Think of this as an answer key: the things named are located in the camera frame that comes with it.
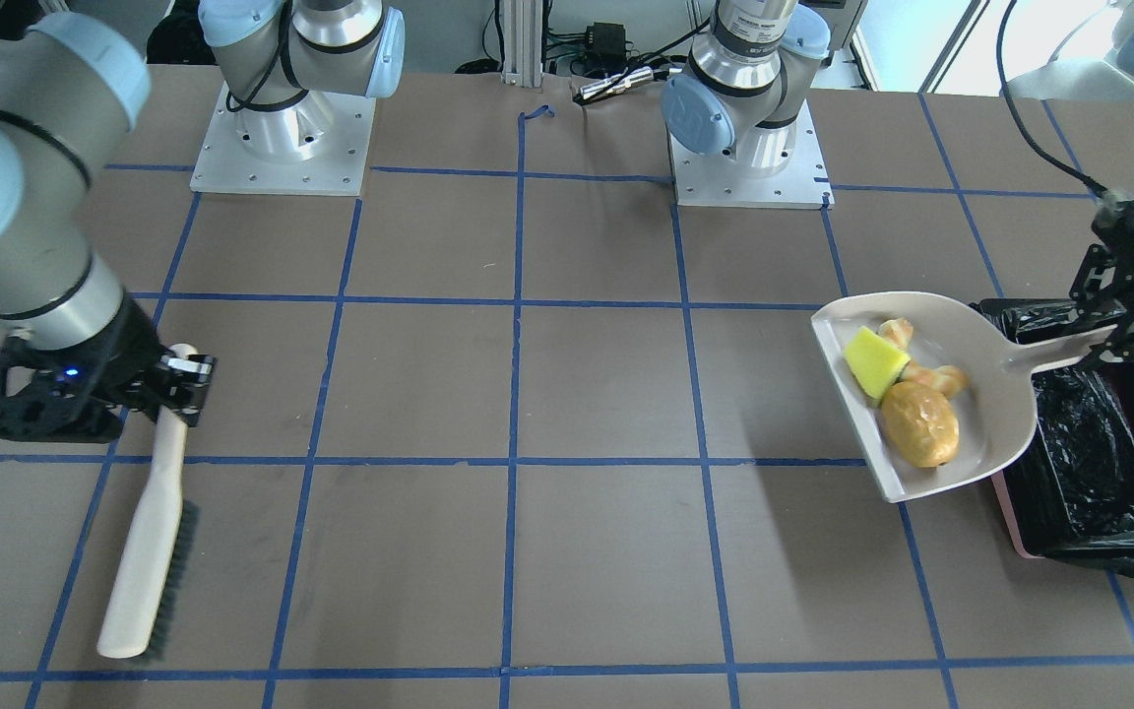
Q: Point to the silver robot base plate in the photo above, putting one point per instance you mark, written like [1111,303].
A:
[770,168]
[316,148]

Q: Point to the black bag lined trash bin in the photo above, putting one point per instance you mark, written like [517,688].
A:
[1070,496]

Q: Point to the beige hand brush black bristles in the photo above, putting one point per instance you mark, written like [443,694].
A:
[153,558]

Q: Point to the black power adapter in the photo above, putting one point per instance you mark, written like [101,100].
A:
[606,42]

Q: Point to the beige plastic dustpan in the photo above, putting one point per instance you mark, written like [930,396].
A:
[986,378]

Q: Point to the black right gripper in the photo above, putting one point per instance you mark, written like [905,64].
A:
[131,356]

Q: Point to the yellow potato-shaped bread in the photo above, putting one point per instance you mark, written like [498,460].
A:
[920,425]

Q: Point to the aluminium profile post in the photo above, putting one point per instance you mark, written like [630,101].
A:
[522,43]

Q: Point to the yellow green sponge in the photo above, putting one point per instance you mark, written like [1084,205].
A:
[875,363]

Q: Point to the silver cylindrical connector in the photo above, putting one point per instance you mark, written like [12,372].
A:
[620,84]

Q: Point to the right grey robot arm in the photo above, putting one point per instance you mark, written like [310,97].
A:
[71,88]

